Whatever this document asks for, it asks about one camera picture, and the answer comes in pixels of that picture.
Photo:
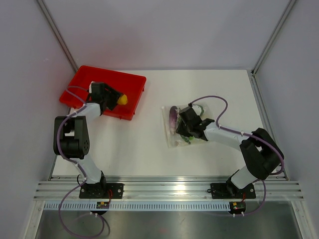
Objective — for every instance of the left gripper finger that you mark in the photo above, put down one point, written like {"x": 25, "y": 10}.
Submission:
{"x": 113, "y": 91}
{"x": 112, "y": 103}

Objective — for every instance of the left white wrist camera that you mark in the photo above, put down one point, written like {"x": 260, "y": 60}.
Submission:
{"x": 90, "y": 86}

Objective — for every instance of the red plastic tray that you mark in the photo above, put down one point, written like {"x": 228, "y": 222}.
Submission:
{"x": 130, "y": 85}

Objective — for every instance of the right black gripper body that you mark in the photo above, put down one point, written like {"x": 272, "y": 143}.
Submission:
{"x": 185, "y": 129}

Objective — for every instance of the right aluminium corner post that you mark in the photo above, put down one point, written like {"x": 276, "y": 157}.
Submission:
{"x": 274, "y": 35}

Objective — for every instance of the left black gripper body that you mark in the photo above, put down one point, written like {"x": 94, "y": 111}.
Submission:
{"x": 106, "y": 97}

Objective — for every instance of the aluminium mounting rail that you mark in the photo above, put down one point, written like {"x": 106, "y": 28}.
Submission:
{"x": 193, "y": 188}

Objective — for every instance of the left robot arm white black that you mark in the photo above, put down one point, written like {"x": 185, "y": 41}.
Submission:
{"x": 72, "y": 143}

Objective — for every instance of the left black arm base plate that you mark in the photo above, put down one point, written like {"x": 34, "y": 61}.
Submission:
{"x": 98, "y": 191}

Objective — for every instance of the purple fake eggplant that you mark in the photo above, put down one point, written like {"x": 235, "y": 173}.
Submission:
{"x": 173, "y": 117}

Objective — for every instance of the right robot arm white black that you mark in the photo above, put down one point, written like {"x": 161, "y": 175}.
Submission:
{"x": 260, "y": 153}

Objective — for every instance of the left aluminium corner post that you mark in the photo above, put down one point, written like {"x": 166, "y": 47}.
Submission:
{"x": 57, "y": 34}

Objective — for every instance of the aluminium corner post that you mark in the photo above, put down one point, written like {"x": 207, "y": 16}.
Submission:
{"x": 274, "y": 35}
{"x": 57, "y": 34}

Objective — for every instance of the yellow fake lemon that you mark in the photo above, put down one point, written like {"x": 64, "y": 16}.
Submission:
{"x": 123, "y": 100}

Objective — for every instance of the dark green fake cucumber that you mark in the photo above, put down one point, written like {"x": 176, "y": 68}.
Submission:
{"x": 186, "y": 139}

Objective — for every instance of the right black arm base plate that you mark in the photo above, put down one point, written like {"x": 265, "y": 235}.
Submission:
{"x": 222, "y": 191}

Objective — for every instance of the dark green fake pepper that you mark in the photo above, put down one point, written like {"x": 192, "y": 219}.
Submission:
{"x": 199, "y": 110}

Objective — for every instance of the white slotted cable duct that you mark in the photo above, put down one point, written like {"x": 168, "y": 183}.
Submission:
{"x": 137, "y": 206}

